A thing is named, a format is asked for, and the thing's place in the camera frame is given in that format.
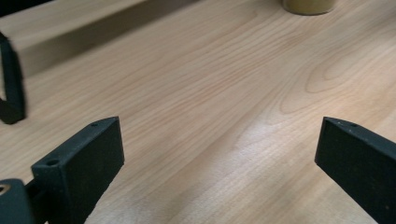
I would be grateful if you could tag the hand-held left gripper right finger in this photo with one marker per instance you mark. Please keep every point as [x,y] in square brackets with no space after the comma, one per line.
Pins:
[361,161]

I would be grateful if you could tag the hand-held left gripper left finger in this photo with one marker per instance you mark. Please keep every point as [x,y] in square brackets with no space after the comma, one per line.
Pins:
[81,168]

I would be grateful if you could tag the black two-tier metal rack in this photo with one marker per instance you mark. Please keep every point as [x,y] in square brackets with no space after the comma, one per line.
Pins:
[12,84]

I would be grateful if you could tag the glass jar with brown contents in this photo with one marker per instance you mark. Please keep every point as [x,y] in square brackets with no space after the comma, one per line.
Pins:
[308,6]

